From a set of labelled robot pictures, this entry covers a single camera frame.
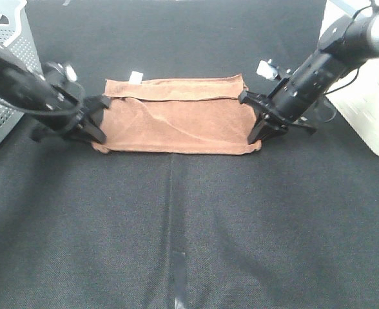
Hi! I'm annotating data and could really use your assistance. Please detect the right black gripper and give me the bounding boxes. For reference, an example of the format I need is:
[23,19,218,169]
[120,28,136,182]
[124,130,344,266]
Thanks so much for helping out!
[238,53,350,144]

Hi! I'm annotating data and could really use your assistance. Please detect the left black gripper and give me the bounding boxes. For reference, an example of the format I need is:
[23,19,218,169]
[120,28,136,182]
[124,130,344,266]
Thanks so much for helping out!
[12,70,111,144]

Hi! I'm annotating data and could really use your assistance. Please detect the brown towel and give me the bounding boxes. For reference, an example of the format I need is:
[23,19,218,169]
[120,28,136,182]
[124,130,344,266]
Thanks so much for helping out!
[92,74,262,155]

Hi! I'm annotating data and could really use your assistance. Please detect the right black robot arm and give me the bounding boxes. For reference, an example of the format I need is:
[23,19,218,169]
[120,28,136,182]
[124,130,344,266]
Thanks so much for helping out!
[238,4,379,144]

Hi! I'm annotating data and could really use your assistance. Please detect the pale green plastic bin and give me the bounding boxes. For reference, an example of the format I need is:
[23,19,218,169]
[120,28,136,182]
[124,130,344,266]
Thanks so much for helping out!
[320,1,379,156]

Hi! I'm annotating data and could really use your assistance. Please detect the black table cloth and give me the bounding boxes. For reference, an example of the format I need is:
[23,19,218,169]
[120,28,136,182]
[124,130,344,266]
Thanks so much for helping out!
[0,1,379,308]

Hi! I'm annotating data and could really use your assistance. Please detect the grey perforated plastic basket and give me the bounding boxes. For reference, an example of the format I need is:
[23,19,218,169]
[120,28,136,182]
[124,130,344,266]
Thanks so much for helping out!
[0,0,45,162]

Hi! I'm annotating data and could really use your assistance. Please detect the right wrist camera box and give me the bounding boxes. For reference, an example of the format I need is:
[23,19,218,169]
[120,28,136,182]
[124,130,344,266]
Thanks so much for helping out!
[256,59,280,80]

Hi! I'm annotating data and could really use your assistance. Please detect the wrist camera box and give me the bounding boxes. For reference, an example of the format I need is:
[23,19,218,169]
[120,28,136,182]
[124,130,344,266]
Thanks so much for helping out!
[256,59,280,80]
[44,62,77,88]

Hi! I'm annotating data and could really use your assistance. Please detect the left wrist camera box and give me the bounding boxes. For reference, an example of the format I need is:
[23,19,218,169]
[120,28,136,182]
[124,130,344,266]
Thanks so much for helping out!
[44,62,77,88]

